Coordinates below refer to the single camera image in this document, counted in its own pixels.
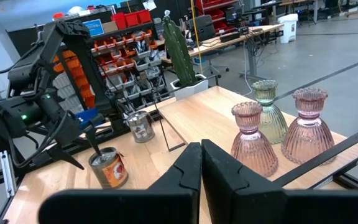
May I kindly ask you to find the wooden work desk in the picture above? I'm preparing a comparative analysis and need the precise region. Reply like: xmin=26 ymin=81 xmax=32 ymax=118
xmin=162 ymin=24 xmax=284 ymax=82

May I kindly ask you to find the blue sign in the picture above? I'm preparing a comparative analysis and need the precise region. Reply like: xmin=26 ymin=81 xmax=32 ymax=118
xmin=82 ymin=19 xmax=105 ymax=37

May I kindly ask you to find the tall green cactus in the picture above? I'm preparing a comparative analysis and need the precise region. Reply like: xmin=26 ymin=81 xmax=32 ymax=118
xmin=162 ymin=11 xmax=198 ymax=88

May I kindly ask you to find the printed tin can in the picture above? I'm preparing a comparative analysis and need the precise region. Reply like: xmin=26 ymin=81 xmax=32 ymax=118
xmin=126 ymin=111 xmax=156 ymax=144

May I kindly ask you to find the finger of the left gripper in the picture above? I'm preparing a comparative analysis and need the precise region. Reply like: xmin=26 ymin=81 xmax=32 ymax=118
xmin=84 ymin=123 xmax=103 ymax=156
xmin=32 ymin=145 xmax=85 ymax=170

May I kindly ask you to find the red storage bin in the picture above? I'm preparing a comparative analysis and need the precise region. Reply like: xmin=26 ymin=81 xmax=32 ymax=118
xmin=124 ymin=11 xmax=139 ymax=28
xmin=110 ymin=12 xmax=127 ymax=30
xmin=136 ymin=9 xmax=152 ymax=25

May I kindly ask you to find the orange labelled tin can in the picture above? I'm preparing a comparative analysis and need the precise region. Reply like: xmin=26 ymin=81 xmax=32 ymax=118
xmin=88 ymin=146 xmax=129 ymax=190

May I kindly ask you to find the orange bin wall rack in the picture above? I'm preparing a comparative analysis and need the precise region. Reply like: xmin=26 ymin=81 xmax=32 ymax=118
xmin=52 ymin=49 xmax=96 ymax=110

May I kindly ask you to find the cardboard box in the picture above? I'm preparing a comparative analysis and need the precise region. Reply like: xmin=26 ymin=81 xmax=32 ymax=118
xmin=101 ymin=21 xmax=119 ymax=34

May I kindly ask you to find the pink ribbed glass candlestick holder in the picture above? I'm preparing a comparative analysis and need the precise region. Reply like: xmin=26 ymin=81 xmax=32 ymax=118
xmin=280 ymin=86 xmax=336 ymax=165
xmin=230 ymin=101 xmax=279 ymax=178

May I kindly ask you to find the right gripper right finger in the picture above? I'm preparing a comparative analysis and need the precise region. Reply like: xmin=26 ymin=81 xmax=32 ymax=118
xmin=201 ymin=139 xmax=358 ymax=224

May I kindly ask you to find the black office chair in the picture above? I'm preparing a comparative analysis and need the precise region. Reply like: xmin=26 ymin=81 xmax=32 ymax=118
xmin=188 ymin=14 xmax=229 ymax=75

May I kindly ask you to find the red bin rack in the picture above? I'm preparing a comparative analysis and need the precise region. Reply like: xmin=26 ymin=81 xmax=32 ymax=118
xmin=196 ymin=0 xmax=242 ymax=34

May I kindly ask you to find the white trash bin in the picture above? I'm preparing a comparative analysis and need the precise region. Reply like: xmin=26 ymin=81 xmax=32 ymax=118
xmin=277 ymin=13 xmax=300 ymax=44

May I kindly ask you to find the wooden shelf black metal frame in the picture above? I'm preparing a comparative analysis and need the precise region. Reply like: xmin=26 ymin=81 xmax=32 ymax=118
xmin=154 ymin=73 xmax=358 ymax=190

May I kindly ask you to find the green ribbed glass candlestick holder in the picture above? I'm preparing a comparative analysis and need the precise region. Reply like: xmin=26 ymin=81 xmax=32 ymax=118
xmin=251 ymin=79 xmax=289 ymax=145

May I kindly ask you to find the yellow hanging cable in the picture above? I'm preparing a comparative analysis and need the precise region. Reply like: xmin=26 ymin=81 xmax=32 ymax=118
xmin=190 ymin=0 xmax=203 ymax=75

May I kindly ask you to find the white paper sheet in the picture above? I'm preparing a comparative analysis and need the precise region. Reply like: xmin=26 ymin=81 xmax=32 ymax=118
xmin=142 ymin=0 xmax=157 ymax=12

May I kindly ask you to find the parts bin shelving unit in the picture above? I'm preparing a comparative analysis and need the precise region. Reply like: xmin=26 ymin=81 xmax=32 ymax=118
xmin=91 ymin=26 xmax=170 ymax=113

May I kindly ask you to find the blue plastic bin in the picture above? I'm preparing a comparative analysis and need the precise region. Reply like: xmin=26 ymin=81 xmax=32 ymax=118
xmin=75 ymin=107 xmax=105 ymax=128

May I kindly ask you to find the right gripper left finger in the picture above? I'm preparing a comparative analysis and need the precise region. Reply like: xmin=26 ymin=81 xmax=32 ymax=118
xmin=39 ymin=142 xmax=202 ymax=224

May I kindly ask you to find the white plant pot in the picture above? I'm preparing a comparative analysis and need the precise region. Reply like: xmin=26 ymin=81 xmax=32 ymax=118
xmin=170 ymin=73 xmax=209 ymax=101

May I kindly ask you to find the silver aluminium post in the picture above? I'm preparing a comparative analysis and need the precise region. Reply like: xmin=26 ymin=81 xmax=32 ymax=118
xmin=0 ymin=151 xmax=15 ymax=198

